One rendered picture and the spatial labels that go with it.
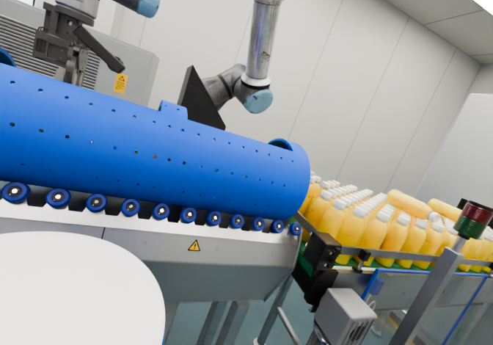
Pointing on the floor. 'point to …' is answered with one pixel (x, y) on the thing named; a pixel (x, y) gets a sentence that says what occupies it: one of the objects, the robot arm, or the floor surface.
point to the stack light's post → (427, 296)
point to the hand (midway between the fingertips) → (70, 104)
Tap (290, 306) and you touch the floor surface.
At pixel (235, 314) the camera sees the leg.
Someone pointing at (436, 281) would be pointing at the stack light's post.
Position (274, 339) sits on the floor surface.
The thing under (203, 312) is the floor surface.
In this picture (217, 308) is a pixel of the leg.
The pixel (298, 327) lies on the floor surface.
